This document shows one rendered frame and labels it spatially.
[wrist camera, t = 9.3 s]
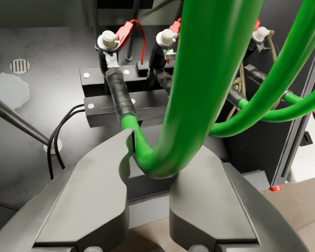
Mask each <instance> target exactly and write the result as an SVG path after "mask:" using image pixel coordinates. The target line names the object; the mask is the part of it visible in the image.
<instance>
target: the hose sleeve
mask: <svg viewBox="0 0 315 252"><path fill-rule="evenodd" d="M108 84H109V89H110V93H111V95H112V99H113V103H114V107H115V112H116V116H117V118H118V122H119V124H120V126H121V127H123V126H122V123H121V122H122V119H123V118H124V117H125V116H129V115H131V116H134V117H135V118H136V120H137V122H138V120H139V119H138V115H137V112H136V109H135V106H134V104H133V102H132V100H131V97H130V95H129V92H128V89H127V86H126V83H125V81H124V79H123V77H122V76H120V75H118V74H114V75H112V76H111V77H110V78H109V79H108Z"/></svg>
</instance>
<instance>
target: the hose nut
mask: <svg viewBox="0 0 315 252"><path fill-rule="evenodd" d="M112 75H120V76H122V78H123V80H124V75H123V73H122V71H121V70H119V69H117V68H115V67H112V68H111V69H109V70H108V71H106V80H107V84H108V86H109V78H110V77H111V76H112Z"/></svg>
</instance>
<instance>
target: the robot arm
mask: <svg viewBox="0 0 315 252"><path fill-rule="evenodd" d="M136 139H137V134H136V130H134V129H129V128H128V129H125V130H123V131H122V132H120V133H118V134H117V135H115V136H113V137H111V138H110V139H108V140H106V141H105V142H103V143H101V144H100V145H98V146H97V147H95V148H94V149H92V150H91V151H90V152H89V153H87V154H86V155H85V156H84V157H83V158H82V159H81V160H80V161H79V162H78V163H77V164H72V165H68V166H67V167H66V168H65V169H63V170H62V171H61V172H60V173H59V174H58V175H57V176H56V177H55V178H54V179H53V180H51V181H50V182H49V183H48V184H47V185H46V186H45V187H44V188H43V189H42V190H41V191H39V192H38V193H37V194H36V195H35V196H34V197H33V198H32V199H31V200H30V201H29V202H27V203H26V204H25V205H24V206H23V207H22V208H21V209H20V210H19V211H18V212H17V213H16V214H15V215H14V216H13V217H12V218H11V219H10V220H9V221H8V222H7V223H6V224H5V225H4V227H3V228H2V229H1V230H0V252H110V251H112V250H113V249H115V248H116V247H117V246H119V245H120V244H122V243H123V242H124V241H125V240H126V239H127V237H128V234H129V219H130V213H129V203H128V194H127V187H126V185H125V181H126V180H127V179H128V177H129V176H130V175H131V171H130V160H129V159H130V157H131V156H132V155H133V153H135V152H136ZM173 179H174V182H173V183H172V184H171V186H170V193H169V235H170V237H171V239H172V240H173V241H174V242H175V243H177V244H178V245H179V246H181V247H182V248H184V249H185V250H187V251H188V252H310V251H309V249H308V247H307V246H306V244H305V243H304V241H303V240H302V238H301V237H300V236H299V234H298V233H297V231H296V230H295V229H294V228H293V226H292V225H291V224H290V223H289V221H288V220H287V219H286V218H285V217H284V215H283V214H282V213H281V212H280V211H279V210H278V209H277V208H276V207H275V206H274V205H273V204H272V203H271V202H270V201H269V200H268V199H267V198H266V197H265V196H264V195H263V194H262V193H261V192H260V191H259V190H257V189H256V188H255V187H254V186H253V185H252V184H251V183H250V182H249V181H248V180H247V179H246V178H245V177H244V176H243V175H242V174H241V173H240V172H239V171H238V170H237V169H236V168H235V167H233V166H232V165H231V164H230V163H229V162H222V161H221V160H220V159H219V158H218V157H217V156H216V155H215V154H214V153H213V152H211V151H210V150H209V149H208V148H206V147H205V146H203V145H202V147H201V148H200V150H199V151H198V152H197V153H196V155H195V156H194V157H193V159H192V160H191V161H190V163H189V164H188V165H187V166H186V167H185V168H184V169H182V170H181V171H180V172H178V173H177V174H176V175H174V176H173Z"/></svg>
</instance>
